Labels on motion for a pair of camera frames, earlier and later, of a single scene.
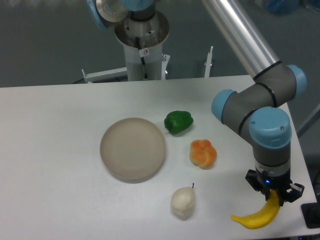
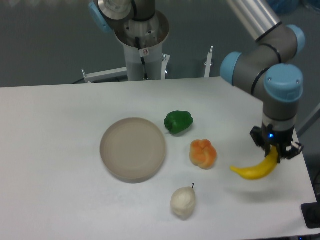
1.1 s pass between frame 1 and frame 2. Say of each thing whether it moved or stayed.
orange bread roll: stayed
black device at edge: stayed
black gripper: moved
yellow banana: moved
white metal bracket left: stayed
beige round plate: stayed
